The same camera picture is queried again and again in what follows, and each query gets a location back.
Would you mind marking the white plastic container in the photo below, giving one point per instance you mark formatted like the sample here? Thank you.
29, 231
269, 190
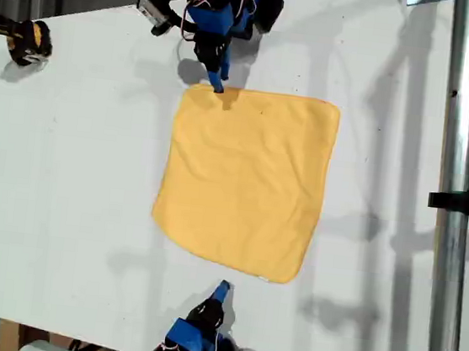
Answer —
43, 350

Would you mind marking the steel post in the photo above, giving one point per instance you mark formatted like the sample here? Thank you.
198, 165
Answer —
460, 125

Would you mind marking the yellow towel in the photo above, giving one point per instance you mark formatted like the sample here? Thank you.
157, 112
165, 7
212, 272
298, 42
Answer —
243, 176

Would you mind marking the brown cardboard box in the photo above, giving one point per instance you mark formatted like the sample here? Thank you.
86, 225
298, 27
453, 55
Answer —
8, 336

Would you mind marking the black clamp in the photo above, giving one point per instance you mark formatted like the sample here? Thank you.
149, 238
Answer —
468, 202

